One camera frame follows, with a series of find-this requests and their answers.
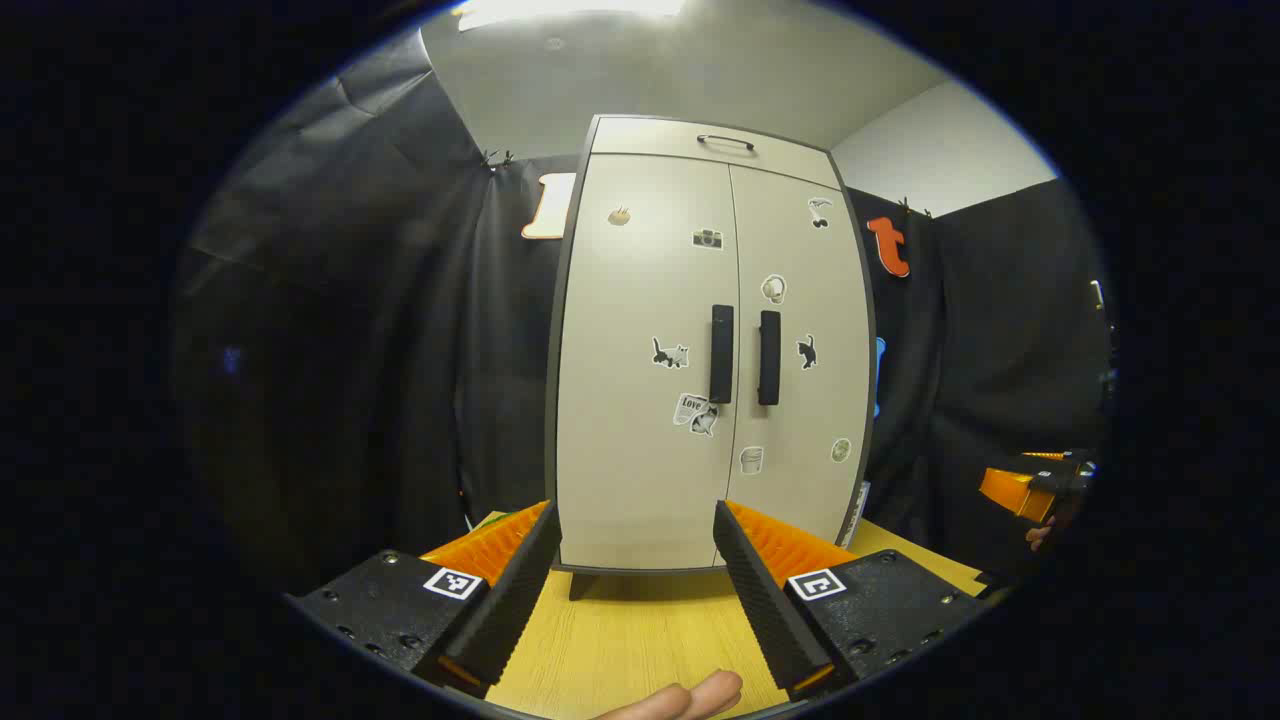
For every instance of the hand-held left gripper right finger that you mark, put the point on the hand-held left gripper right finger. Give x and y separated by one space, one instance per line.
770 610

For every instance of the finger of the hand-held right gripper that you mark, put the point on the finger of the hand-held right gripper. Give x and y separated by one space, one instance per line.
1010 492

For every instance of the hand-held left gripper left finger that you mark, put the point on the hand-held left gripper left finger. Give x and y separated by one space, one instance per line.
510 610

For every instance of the cabinet door with headphones sticker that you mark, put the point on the cabinet door with headphones sticker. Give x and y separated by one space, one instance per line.
830 300

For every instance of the cabinet door with camera sticker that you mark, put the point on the cabinet door with camera sticker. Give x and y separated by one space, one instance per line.
620 330

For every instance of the white double-door shoe cabinet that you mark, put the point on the white double-door shoe cabinet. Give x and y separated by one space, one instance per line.
650 137

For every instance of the black binder clip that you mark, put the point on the black binder clip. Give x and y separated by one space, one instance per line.
914 208
497 160

